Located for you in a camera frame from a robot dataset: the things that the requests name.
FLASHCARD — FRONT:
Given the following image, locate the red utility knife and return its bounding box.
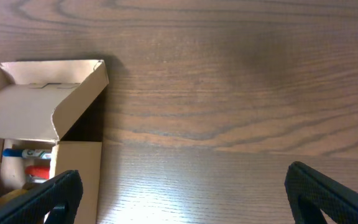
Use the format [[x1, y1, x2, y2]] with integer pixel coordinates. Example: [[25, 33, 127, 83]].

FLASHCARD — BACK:
[[24, 166, 50, 179]]

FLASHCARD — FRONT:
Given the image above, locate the blue marker pen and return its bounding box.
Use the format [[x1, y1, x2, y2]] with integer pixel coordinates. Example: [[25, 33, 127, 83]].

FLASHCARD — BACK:
[[2, 149, 52, 160]]

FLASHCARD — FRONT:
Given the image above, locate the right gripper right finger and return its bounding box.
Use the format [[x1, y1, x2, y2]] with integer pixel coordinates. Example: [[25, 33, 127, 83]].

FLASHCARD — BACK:
[[285, 161, 358, 224]]

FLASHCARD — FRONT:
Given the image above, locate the cardboard box with lid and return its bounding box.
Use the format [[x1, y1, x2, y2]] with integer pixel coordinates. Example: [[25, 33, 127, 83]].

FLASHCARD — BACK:
[[0, 60, 109, 223]]

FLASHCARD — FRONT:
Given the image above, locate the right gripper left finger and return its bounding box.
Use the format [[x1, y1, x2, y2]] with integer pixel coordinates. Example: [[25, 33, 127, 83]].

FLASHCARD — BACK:
[[0, 170, 83, 224]]

